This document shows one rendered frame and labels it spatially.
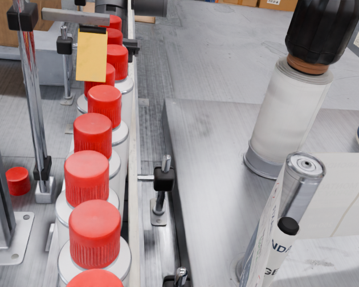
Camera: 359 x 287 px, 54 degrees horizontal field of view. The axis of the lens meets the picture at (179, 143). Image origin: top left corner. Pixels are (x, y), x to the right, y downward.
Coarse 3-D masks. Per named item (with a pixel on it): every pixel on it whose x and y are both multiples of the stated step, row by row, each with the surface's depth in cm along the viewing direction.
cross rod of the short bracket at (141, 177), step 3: (138, 174) 51; (141, 174) 51; (144, 174) 51; (147, 174) 51; (150, 174) 52; (153, 174) 52; (138, 177) 51; (141, 177) 51; (144, 177) 51; (147, 177) 51; (150, 177) 51; (153, 177) 51; (138, 180) 51; (141, 180) 51; (144, 180) 51; (147, 180) 51; (150, 180) 51; (153, 180) 51
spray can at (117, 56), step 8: (112, 48) 42; (120, 48) 43; (112, 56) 41; (120, 56) 41; (112, 64) 42; (120, 64) 42; (120, 72) 43; (120, 80) 44; (128, 80) 45; (120, 88) 43; (128, 88) 44; (128, 96) 45; (128, 104) 46; (128, 112) 46; (128, 120) 47; (128, 136) 49; (128, 144) 51; (128, 152) 52
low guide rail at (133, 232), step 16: (128, 0) 112; (128, 16) 100; (128, 32) 91; (128, 64) 77; (128, 160) 54; (128, 176) 51; (128, 192) 49; (128, 208) 46; (128, 224) 45; (128, 240) 43
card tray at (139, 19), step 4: (88, 4) 127; (92, 4) 128; (84, 8) 123; (88, 8) 124; (92, 8) 124; (88, 12) 121; (92, 12) 121; (136, 16) 125; (140, 16) 125; (144, 16) 126; (136, 20) 121; (140, 20) 122; (144, 20) 122; (148, 20) 123; (152, 20) 123
